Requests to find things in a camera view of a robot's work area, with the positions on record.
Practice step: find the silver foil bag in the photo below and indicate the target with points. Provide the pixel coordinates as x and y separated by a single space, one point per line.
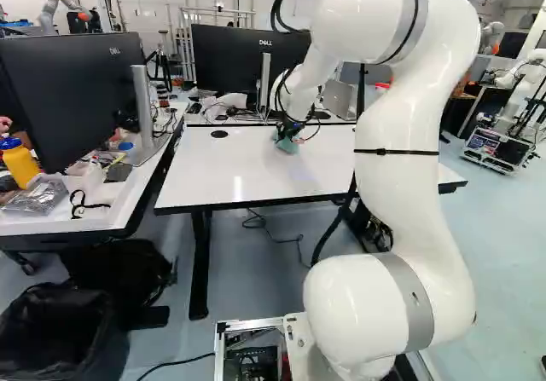
34 198

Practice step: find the green towel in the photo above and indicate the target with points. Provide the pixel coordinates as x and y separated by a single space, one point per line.
288 146

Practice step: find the yellow bottle with blue cap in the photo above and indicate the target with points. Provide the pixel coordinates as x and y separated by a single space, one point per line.
19 165

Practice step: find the white table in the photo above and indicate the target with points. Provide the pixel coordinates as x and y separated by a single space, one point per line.
239 172

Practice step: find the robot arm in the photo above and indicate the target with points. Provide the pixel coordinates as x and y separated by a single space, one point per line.
405 142

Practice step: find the white desk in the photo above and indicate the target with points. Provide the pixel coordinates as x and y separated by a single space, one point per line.
239 119
106 210

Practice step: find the silver laptop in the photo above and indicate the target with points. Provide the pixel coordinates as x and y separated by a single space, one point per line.
339 97

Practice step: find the white robot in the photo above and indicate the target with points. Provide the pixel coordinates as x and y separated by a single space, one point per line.
507 138

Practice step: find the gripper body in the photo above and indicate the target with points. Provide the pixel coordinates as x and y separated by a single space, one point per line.
291 128

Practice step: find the black bin bag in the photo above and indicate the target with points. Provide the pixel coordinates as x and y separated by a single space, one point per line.
51 330

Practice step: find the black backpack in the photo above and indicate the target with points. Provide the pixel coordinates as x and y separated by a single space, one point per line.
123 270

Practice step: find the white plastic box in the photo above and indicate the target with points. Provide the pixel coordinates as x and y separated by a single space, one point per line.
87 176

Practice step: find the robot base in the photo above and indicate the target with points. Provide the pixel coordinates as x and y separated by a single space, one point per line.
294 338

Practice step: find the black monitor with silver stand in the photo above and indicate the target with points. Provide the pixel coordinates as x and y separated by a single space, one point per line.
72 99
230 61

